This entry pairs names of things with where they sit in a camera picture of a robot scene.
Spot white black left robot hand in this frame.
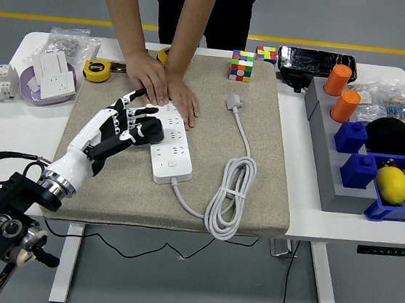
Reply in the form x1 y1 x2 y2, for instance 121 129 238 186
43 78 163 200

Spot person's left hand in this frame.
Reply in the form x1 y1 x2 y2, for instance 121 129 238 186
160 72 205 133

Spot person's right hand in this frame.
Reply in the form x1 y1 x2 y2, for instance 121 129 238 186
121 49 174 108

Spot black plug adapter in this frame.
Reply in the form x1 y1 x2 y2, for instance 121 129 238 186
133 114 167 150

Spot white power strip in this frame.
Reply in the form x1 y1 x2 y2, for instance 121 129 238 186
136 97 201 189

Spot yellow tape measure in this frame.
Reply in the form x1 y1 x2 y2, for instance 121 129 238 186
156 46 172 66
81 57 113 84

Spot grey-brown mat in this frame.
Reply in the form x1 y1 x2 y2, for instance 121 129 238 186
41 38 308 246

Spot large Rubik's cube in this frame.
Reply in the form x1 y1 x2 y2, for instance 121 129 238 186
228 49 256 84

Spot purple plate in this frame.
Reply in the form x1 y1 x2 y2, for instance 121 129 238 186
16 57 80 110

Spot clear bag of screws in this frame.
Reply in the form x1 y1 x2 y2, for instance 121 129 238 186
43 23 104 70

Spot small Rubik's cube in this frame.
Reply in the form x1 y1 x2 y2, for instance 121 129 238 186
254 44 279 66

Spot person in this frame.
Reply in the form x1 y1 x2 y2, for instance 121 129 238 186
147 0 257 54

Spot black device stand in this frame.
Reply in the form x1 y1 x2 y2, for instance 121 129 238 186
275 68 317 95

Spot white table leg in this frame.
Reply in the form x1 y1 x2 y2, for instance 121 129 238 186
48 221 86 303
304 240 347 303

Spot black glossy flat device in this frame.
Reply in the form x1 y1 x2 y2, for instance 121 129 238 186
275 45 360 82

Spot orange cylinder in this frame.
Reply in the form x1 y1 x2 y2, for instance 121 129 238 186
329 87 363 126
322 62 353 98

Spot grey stepped block base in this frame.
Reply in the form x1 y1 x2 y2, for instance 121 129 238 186
292 75 392 218

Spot blue block with stud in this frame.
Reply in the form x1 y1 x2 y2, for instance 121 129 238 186
332 118 371 156
337 151 381 192

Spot grey metal box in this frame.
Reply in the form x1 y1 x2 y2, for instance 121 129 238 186
268 238 300 260

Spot clear bag of white parts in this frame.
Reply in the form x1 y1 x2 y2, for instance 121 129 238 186
345 78 390 125

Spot black cloth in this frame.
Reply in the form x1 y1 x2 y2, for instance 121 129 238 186
362 115 405 157

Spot clear bag of resistors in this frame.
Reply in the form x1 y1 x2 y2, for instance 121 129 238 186
373 76 405 129

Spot yellow lemon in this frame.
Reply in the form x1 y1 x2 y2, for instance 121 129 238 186
372 165 405 207

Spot blue plastic bin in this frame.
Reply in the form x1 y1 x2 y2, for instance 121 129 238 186
362 151 405 225

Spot black table control panel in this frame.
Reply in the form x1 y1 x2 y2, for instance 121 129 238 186
356 241 405 259

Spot white wall switch plate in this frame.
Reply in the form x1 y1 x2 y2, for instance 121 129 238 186
95 36 127 62

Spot white power strip cord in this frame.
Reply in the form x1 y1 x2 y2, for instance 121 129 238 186
165 87 266 244

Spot white wall socket panel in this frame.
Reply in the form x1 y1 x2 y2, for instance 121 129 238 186
38 70 79 103

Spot black plug cord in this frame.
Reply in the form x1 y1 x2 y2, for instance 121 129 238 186
39 212 260 274

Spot thin black cable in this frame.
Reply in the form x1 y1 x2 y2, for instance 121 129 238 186
281 240 301 303

